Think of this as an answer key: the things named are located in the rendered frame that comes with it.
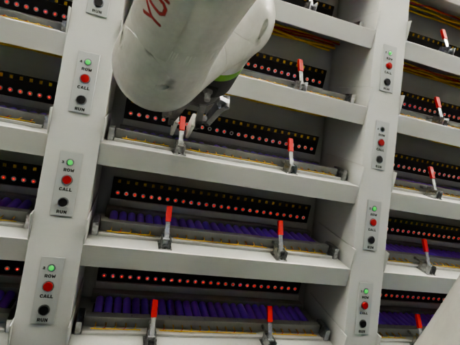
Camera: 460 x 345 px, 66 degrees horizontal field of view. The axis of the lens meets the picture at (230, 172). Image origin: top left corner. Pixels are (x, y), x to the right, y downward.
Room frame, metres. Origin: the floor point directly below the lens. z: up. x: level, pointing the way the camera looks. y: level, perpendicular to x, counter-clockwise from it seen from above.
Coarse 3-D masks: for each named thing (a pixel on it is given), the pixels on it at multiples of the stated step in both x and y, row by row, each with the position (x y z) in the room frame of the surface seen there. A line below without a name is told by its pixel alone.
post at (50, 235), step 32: (128, 0) 0.81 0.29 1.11; (96, 32) 0.69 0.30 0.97; (64, 64) 0.67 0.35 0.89; (64, 96) 0.68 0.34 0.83; (96, 96) 0.69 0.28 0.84; (64, 128) 0.68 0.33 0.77; (96, 128) 0.70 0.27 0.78; (96, 160) 0.70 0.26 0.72; (96, 192) 0.83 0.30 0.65; (32, 224) 0.67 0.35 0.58; (64, 224) 0.69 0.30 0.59; (32, 256) 0.68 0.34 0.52; (64, 256) 0.69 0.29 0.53; (32, 288) 0.68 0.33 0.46; (64, 288) 0.69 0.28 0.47; (64, 320) 0.70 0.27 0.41
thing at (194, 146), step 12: (120, 132) 0.77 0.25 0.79; (132, 132) 0.78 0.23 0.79; (156, 144) 0.80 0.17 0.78; (168, 144) 0.81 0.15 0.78; (192, 144) 0.82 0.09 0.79; (204, 144) 0.83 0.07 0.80; (228, 156) 0.83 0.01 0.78; (240, 156) 0.85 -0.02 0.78; (252, 156) 0.86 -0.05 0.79; (264, 156) 0.87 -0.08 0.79; (300, 168) 0.90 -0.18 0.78; (312, 168) 0.91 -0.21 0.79; (324, 168) 0.92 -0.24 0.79; (336, 168) 0.93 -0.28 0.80
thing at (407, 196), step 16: (400, 160) 1.11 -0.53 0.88; (416, 160) 1.12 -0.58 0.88; (400, 176) 1.12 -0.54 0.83; (416, 176) 1.13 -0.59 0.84; (432, 176) 0.97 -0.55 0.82; (448, 176) 1.17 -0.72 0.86; (400, 192) 0.92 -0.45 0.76; (416, 192) 0.98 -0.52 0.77; (432, 192) 0.96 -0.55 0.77; (448, 192) 1.04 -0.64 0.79; (400, 208) 0.92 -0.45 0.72; (416, 208) 0.93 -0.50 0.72; (432, 208) 0.94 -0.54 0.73; (448, 208) 0.96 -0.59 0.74
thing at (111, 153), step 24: (120, 144) 0.72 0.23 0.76; (240, 144) 0.97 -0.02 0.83; (144, 168) 0.74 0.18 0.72; (168, 168) 0.75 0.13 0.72; (192, 168) 0.76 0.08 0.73; (216, 168) 0.77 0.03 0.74; (240, 168) 0.78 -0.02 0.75; (264, 168) 0.82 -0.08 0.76; (360, 168) 0.87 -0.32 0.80; (288, 192) 0.83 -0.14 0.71; (312, 192) 0.84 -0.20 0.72; (336, 192) 0.86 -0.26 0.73
